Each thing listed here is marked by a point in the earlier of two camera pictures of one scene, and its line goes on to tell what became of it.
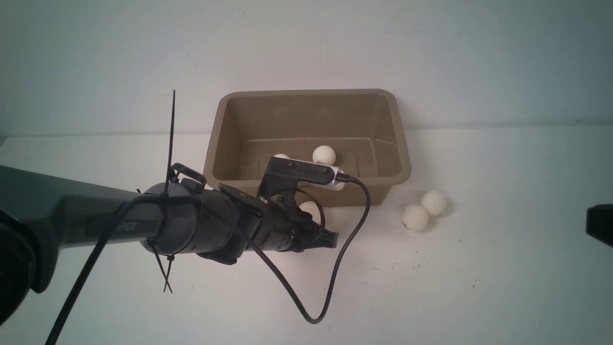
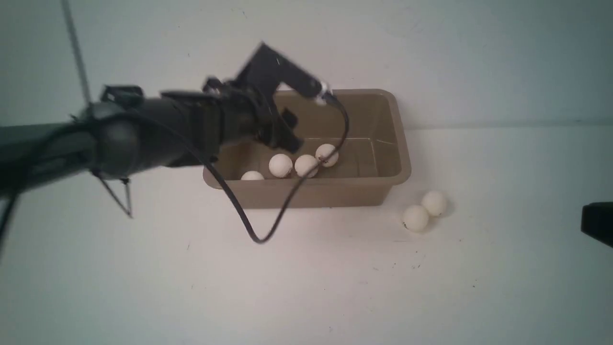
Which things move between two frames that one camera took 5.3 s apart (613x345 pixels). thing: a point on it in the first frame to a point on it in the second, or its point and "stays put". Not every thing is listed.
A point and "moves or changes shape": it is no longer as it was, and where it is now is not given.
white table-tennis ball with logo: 311,207 to 252,175
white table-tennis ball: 415,218 stays put
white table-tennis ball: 338,186 moves or changes shape
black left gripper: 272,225 to 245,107
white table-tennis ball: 324,154 stays put
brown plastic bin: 364,128 stays put
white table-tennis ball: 434,202 stays put
